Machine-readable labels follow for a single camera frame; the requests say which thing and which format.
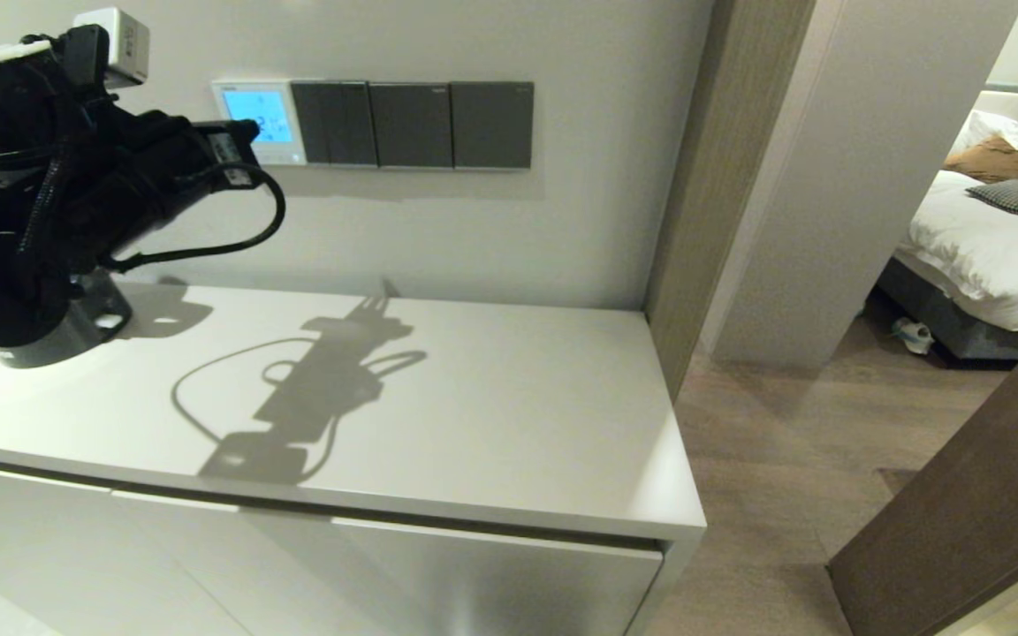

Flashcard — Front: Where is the white wall thermostat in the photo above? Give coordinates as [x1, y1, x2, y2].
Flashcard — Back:
[212, 79, 308, 167]

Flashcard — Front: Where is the black electric kettle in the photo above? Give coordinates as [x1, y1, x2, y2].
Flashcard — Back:
[0, 132, 133, 368]

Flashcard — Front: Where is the white cabinet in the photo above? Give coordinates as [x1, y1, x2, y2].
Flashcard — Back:
[0, 283, 707, 636]

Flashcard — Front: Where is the narrow white cabinet door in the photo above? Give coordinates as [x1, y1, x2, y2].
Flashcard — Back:
[0, 458, 254, 636]

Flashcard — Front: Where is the wide white cabinet door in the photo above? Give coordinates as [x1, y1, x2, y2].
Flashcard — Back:
[111, 488, 665, 636]

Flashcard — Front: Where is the white slipper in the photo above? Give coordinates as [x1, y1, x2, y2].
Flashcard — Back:
[892, 318, 934, 356]

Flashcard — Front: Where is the grey bed base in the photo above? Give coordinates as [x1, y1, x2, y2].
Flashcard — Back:
[876, 261, 1018, 361]

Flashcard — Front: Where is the brown cushion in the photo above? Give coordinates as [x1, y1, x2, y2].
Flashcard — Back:
[944, 134, 1018, 186]

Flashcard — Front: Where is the white bed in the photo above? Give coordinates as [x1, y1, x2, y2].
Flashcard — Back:
[893, 168, 1018, 335]

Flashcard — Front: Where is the small white pillow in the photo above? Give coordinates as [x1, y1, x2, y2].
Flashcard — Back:
[951, 110, 1018, 155]

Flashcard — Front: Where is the dark brown wooden door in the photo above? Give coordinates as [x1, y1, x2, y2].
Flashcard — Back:
[827, 300, 1018, 636]

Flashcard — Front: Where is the black looped cable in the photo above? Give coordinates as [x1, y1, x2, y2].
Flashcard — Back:
[98, 163, 289, 270]

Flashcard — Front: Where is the dark grey switch panel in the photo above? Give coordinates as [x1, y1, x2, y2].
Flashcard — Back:
[290, 80, 378, 167]

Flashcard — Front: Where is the black braided camera cable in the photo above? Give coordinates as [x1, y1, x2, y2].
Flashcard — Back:
[16, 84, 68, 266]

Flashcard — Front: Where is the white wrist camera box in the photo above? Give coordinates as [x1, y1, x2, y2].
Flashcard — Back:
[73, 8, 150, 87]

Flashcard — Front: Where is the wood grain door frame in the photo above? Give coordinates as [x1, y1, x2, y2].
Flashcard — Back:
[643, 0, 819, 403]

